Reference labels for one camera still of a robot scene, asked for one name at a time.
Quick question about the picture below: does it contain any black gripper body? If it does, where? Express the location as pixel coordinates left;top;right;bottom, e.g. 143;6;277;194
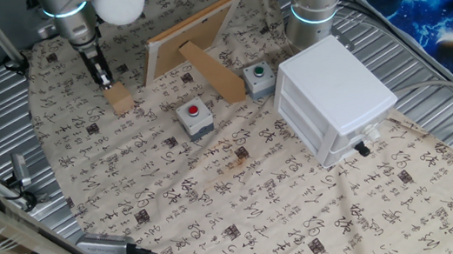
77;43;109;77

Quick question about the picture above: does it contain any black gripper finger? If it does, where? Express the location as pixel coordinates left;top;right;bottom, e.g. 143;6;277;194
98;63;116;90
91;68;108;92

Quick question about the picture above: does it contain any light wooden cube block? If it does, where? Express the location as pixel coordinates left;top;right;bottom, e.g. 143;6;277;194
101;79;137;118

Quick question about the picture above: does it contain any red push button box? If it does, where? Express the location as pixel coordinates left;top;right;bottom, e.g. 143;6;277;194
173;95;217;144

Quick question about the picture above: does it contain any green push button box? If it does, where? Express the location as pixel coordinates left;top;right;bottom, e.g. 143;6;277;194
241;58;279;103

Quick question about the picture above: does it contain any beige calligraphy print cloth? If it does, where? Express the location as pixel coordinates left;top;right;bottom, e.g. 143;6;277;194
14;0;453;254

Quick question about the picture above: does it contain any white plastic drawer box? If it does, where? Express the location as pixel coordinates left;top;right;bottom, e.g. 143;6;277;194
266;27;407;175

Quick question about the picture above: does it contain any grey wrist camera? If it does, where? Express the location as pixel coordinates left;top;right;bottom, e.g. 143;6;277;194
35;20;63;41

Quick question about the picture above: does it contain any wooden picture frame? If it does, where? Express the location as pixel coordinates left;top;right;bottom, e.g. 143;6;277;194
134;0;260;116

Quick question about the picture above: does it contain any small silver camera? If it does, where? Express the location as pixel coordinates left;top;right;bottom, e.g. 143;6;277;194
9;150;35;190

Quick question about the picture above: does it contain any metal camera mount clamp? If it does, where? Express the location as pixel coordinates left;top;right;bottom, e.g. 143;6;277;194
0;167;53;216

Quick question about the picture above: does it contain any large silver camera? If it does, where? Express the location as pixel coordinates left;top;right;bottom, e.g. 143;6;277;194
73;226;140;254

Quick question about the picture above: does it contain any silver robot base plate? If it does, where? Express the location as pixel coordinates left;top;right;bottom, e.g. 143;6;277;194
328;22;356;54

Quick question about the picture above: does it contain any black cable plug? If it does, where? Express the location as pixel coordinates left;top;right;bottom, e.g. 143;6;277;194
354;139;373;160

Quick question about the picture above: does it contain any thick grey cable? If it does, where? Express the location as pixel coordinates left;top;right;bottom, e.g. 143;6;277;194
390;78;453;126

